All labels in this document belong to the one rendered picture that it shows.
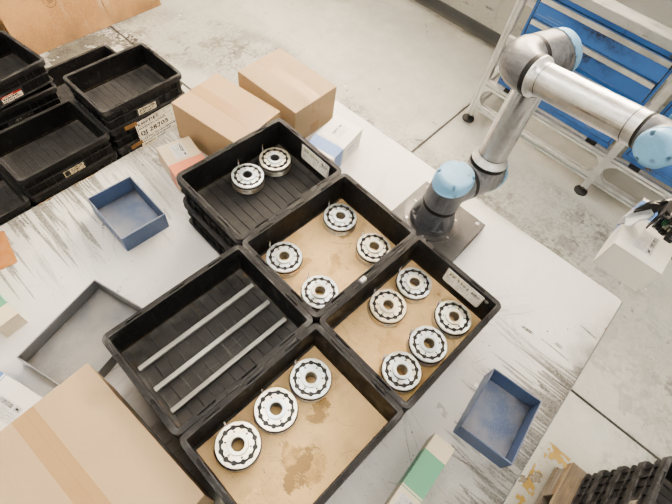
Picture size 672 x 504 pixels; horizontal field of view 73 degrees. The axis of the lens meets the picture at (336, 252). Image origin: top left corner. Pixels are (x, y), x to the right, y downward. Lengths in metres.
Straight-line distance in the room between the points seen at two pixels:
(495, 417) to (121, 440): 0.95
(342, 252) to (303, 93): 0.67
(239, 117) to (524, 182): 1.89
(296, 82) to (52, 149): 1.16
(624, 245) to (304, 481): 0.92
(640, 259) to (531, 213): 1.63
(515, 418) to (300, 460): 0.63
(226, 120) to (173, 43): 1.94
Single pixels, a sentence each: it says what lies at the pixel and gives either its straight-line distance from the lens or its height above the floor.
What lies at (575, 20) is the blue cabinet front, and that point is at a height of 0.82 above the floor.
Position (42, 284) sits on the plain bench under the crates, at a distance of 1.59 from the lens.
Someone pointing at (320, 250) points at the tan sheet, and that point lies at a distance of 1.35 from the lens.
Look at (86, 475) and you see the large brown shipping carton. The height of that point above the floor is 0.90.
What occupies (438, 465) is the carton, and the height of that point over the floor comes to 0.76.
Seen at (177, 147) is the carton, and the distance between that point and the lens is 1.70.
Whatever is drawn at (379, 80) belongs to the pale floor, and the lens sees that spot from 3.33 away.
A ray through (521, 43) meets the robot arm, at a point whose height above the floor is 1.38.
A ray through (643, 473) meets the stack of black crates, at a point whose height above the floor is 0.49.
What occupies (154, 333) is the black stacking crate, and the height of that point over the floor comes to 0.83.
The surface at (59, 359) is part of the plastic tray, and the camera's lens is 1.46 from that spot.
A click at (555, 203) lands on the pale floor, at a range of 2.99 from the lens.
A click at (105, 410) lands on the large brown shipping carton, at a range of 1.16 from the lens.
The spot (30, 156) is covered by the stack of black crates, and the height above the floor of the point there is 0.38.
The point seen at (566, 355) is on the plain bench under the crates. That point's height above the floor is 0.70.
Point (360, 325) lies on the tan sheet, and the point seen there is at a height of 0.83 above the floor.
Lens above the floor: 1.97
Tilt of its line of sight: 57 degrees down
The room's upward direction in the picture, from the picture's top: 12 degrees clockwise
